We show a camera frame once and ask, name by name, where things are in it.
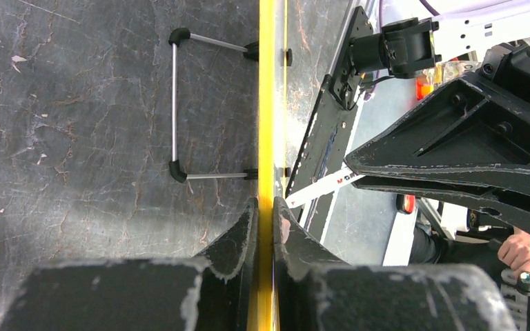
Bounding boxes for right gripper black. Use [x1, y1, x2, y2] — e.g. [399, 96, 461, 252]
[344, 43, 530, 183]

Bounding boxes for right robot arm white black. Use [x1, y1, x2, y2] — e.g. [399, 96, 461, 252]
[344, 1, 530, 234]

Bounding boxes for yellow framed whiteboard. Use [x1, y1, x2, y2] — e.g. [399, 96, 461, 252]
[168, 0, 293, 331]

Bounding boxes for red whiteboard marker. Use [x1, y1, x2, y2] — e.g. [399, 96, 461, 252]
[285, 166, 364, 208]

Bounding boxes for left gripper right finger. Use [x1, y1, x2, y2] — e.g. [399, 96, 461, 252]
[273, 197, 346, 282]

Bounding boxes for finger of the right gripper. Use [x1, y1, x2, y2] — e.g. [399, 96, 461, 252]
[353, 176, 530, 234]

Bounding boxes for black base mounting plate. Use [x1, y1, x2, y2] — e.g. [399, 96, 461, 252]
[285, 5, 375, 243]

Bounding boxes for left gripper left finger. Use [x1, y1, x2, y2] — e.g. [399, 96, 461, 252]
[195, 197, 259, 297]

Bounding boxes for person hand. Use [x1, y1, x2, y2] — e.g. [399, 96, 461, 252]
[498, 227, 530, 278]

